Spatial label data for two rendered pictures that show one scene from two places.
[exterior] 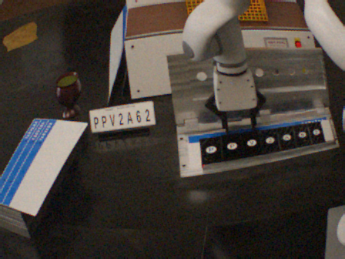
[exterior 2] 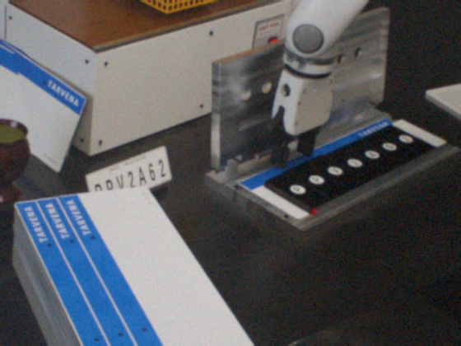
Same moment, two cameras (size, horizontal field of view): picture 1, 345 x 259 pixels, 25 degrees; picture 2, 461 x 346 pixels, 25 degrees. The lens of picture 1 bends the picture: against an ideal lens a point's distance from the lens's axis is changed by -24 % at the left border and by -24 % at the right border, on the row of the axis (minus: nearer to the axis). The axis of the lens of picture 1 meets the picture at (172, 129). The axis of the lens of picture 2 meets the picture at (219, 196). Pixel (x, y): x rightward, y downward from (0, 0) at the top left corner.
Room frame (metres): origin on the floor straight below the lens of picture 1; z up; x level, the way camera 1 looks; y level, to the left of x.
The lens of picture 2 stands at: (1.04, 1.11, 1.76)
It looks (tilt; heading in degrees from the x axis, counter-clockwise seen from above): 31 degrees down; 308
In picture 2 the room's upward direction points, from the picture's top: 8 degrees clockwise
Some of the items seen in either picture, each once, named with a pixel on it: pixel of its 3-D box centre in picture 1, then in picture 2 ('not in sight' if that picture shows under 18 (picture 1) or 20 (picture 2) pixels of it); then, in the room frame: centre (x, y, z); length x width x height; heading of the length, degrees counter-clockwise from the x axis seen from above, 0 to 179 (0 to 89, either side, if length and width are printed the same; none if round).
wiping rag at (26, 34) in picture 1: (20, 35); not in sight; (2.77, 0.55, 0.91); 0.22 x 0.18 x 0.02; 16
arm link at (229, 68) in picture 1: (229, 62); (309, 57); (1.87, -0.15, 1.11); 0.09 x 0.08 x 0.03; 88
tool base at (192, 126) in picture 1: (269, 138); (339, 162); (1.82, -0.23, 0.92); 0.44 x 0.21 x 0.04; 88
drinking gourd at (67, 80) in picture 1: (68, 95); (2, 162); (2.10, 0.26, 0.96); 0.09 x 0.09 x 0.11
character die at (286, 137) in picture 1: (286, 139); (371, 157); (1.79, -0.27, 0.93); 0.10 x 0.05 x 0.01; 177
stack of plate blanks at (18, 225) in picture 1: (30, 179); (105, 316); (1.74, 0.39, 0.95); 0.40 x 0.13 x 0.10; 156
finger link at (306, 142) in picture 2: (256, 114); (311, 134); (1.87, -0.20, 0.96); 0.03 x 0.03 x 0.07; 88
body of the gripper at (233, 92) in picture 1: (234, 83); (303, 92); (1.87, -0.15, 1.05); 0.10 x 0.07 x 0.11; 88
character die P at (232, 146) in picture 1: (232, 148); (315, 183); (1.80, -0.13, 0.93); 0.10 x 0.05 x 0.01; 178
